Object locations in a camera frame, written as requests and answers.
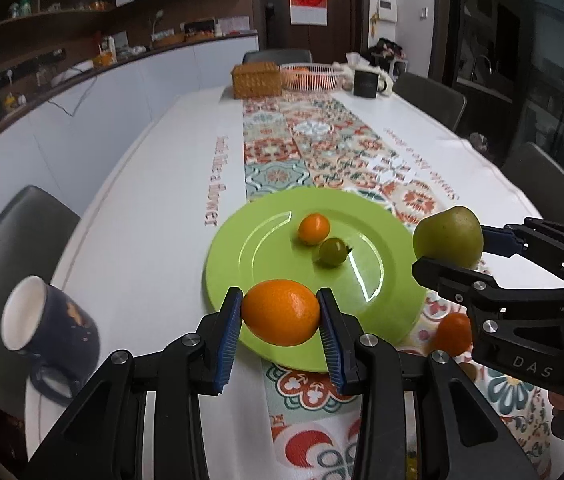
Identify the small green tomato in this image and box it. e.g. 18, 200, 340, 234
317, 238, 354, 267

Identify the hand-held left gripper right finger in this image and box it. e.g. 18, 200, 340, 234
316, 287, 540, 480

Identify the large orange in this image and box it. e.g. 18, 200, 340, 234
241, 279, 321, 347

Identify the green plate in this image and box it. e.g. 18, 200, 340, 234
204, 186, 429, 373

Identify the white mesh basket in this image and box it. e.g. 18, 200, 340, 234
279, 62, 345, 92

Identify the white sideboard cabinet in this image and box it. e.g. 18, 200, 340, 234
0, 30, 260, 221

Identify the black bag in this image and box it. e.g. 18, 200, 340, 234
366, 37, 409, 77

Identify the dark blue mug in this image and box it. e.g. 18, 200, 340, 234
0, 275, 101, 407

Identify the small orange tomato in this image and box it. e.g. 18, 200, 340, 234
297, 213, 332, 246

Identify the small orange tangerine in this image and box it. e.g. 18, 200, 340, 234
432, 312, 474, 357

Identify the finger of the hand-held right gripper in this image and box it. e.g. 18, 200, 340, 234
411, 255, 564, 322
481, 217, 564, 262

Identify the black mug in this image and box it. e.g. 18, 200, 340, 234
352, 70, 380, 98

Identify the wicker basket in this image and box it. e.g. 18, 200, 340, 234
231, 61, 283, 99

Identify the grey chair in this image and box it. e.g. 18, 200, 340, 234
501, 141, 564, 217
393, 71, 468, 132
0, 185, 82, 403
242, 48, 314, 66

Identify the white cloth bag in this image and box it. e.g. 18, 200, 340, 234
332, 51, 394, 97

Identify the patterned table runner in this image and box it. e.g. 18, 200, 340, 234
242, 94, 564, 480

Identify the green pear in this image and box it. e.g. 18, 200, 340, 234
413, 206, 484, 270

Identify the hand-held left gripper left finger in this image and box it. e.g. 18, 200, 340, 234
24, 286, 244, 480

